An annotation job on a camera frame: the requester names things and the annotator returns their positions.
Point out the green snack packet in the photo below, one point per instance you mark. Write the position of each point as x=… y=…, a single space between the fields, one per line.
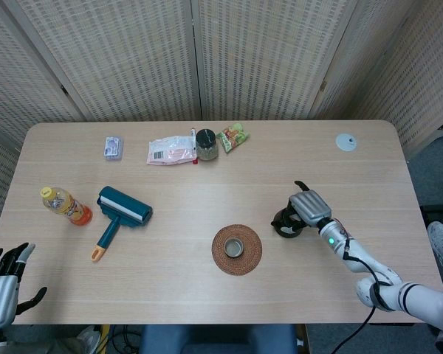
x=234 y=137

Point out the orange drink bottle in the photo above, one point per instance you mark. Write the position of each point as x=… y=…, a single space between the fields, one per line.
x=70 y=210

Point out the grey sneaker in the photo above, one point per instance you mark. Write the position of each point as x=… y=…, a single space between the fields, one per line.
x=441 y=239

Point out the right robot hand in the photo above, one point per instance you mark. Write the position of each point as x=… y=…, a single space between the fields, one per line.
x=312 y=206

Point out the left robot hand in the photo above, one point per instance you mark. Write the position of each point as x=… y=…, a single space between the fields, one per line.
x=0 y=295

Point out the black teapot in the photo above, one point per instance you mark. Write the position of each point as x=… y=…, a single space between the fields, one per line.
x=279 y=228

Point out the pink snack bag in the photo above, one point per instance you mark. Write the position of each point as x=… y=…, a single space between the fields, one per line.
x=170 y=151

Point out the black flat box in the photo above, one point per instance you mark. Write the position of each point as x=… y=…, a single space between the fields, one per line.
x=437 y=211

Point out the purple tissue pack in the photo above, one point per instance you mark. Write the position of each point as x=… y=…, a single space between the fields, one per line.
x=114 y=148

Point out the round woven rattan coaster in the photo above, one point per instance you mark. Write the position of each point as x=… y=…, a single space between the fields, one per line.
x=221 y=262

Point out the glass jar black lid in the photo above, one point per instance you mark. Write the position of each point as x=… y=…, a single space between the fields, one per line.
x=206 y=145

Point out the blue chair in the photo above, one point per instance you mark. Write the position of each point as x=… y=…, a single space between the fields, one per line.
x=214 y=339

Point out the dark ceramic cup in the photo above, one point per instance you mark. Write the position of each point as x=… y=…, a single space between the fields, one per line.
x=233 y=248

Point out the teal lint roller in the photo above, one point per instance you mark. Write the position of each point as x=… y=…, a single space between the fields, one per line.
x=125 y=206

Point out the woven folding screen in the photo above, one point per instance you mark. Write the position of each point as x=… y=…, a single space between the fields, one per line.
x=133 y=55

